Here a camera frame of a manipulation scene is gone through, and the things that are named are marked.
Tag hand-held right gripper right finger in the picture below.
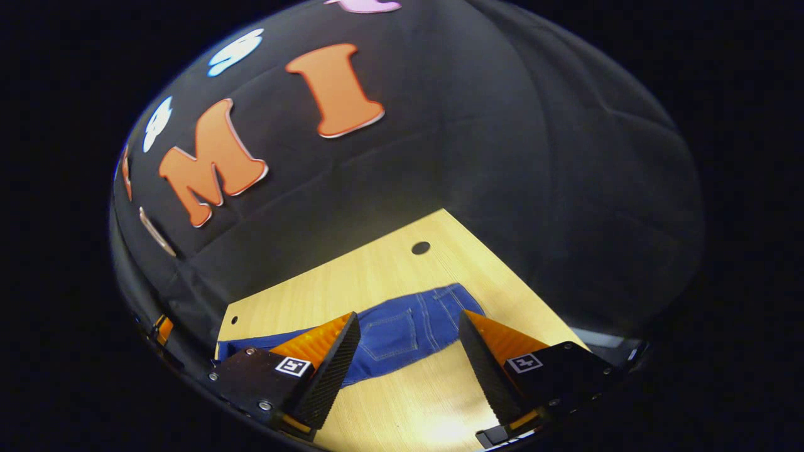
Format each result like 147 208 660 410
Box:
459 309 622 428

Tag blue denim jeans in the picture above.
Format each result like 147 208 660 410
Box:
217 282 486 387

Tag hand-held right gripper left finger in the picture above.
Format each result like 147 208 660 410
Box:
207 312 362 434

